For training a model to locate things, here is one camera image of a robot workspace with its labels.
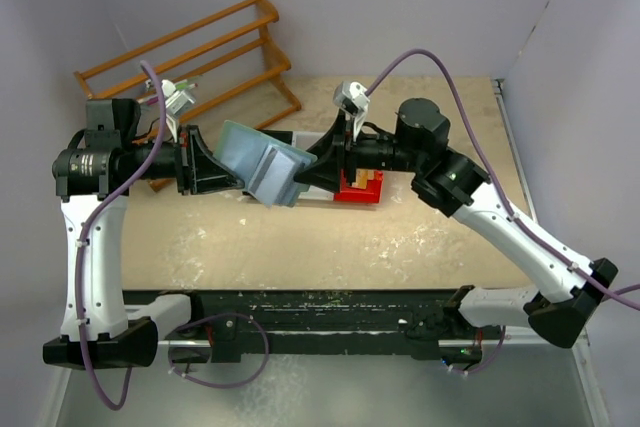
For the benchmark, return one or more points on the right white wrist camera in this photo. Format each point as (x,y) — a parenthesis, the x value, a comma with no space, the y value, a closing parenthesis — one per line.
(351,98)

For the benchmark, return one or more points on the red plastic bin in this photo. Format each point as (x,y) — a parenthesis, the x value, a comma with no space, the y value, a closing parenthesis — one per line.
(366,189)

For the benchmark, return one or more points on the orange credit card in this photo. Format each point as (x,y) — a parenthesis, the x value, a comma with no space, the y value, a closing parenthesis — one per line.
(362,179)

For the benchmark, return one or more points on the wooden rack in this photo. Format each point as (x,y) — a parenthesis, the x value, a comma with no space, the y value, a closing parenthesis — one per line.
(232,44)

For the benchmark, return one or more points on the green card holder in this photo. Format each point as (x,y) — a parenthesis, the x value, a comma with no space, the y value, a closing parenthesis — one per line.
(240,148)

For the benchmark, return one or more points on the pens on rack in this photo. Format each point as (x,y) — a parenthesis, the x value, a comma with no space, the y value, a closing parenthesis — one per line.
(178,93)

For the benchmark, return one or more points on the black plastic bin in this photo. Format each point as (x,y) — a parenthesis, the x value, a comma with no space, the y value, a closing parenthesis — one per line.
(276,137)

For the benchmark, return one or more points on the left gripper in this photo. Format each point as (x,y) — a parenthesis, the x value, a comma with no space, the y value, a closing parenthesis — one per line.
(185,160)

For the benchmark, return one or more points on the white plastic bin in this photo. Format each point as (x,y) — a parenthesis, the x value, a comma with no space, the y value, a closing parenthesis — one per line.
(321,173)

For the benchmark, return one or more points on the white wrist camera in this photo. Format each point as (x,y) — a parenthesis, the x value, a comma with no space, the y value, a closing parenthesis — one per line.
(351,98)
(172,118)

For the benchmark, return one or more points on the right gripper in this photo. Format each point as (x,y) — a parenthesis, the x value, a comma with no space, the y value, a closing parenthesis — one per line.
(350,157)

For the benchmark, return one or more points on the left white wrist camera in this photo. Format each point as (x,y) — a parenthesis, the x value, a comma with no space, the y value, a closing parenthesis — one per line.
(172,118)

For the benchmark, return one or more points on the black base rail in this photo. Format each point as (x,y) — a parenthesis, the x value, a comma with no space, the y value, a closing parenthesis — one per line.
(421,324)

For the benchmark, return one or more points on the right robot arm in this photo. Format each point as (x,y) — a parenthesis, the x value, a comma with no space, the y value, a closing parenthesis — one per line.
(561,298)

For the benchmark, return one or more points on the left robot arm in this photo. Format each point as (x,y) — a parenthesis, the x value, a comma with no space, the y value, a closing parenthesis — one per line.
(93,176)

